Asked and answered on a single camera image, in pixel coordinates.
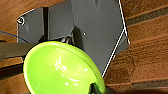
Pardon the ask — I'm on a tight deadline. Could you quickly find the thin blue cable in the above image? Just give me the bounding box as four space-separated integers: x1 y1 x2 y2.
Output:
0 30 30 43

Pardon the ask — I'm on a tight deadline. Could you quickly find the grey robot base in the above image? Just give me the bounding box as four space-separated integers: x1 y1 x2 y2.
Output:
16 0 130 78

